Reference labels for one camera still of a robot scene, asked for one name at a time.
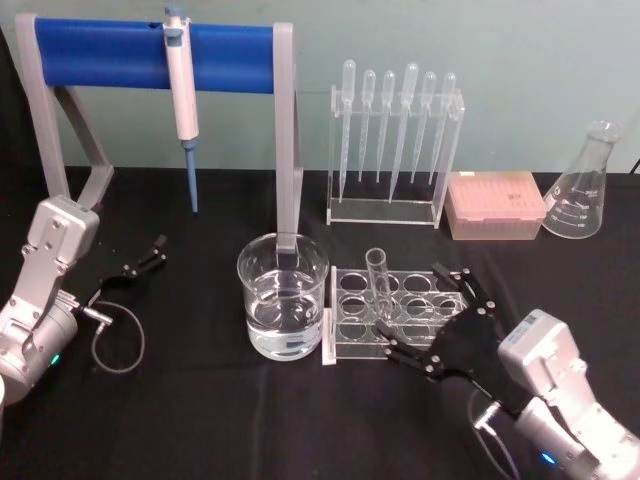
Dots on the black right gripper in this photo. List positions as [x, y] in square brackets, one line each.
[470, 350]

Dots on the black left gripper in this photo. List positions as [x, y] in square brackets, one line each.
[107, 287]

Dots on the glass test tube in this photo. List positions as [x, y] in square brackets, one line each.
[380, 285]

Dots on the clear acrylic test tube rack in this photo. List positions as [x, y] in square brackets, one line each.
[350, 320]

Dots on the clear acrylic dropper rack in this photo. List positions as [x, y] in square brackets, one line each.
[380, 214]

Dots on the pink pipette tip box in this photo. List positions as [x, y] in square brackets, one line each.
[492, 207]

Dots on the glass beaker with water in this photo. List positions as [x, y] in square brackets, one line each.
[282, 320]

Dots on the white micropipette with blue tip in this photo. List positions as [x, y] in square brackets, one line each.
[181, 100]

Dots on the black table cloth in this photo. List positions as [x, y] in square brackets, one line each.
[200, 425]

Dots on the glass conical flask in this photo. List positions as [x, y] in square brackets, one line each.
[580, 200]

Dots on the grey stand with blue bar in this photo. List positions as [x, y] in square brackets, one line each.
[110, 52]

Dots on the clear plastic transfer pipette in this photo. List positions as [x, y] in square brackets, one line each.
[387, 87]
[427, 90]
[448, 90]
[409, 85]
[368, 87]
[347, 100]

